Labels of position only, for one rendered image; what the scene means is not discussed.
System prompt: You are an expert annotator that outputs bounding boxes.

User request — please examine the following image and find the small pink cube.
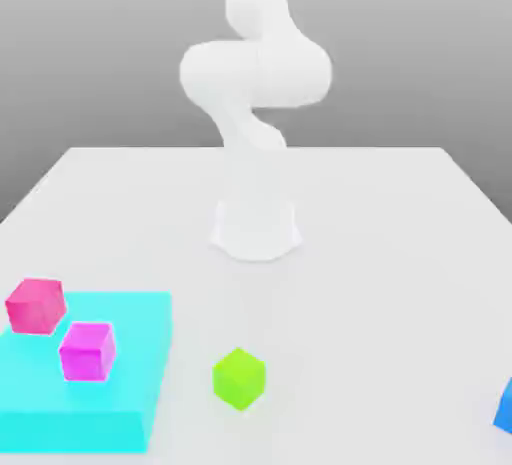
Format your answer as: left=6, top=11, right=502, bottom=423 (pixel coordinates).
left=4, top=277, right=68, bottom=337

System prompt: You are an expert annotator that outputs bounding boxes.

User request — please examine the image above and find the small magenta cube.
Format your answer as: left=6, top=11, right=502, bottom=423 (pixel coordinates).
left=58, top=321, right=118, bottom=383

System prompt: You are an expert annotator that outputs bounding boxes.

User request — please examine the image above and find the large cyan box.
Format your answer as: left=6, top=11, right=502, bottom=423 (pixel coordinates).
left=0, top=291, right=174, bottom=455

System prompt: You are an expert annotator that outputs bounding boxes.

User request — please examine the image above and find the small blue cube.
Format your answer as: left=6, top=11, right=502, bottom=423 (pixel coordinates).
left=492, top=377, right=512, bottom=435

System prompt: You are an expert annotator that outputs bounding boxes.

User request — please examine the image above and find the small green cube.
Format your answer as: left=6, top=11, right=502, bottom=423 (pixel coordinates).
left=211, top=347, right=267, bottom=412

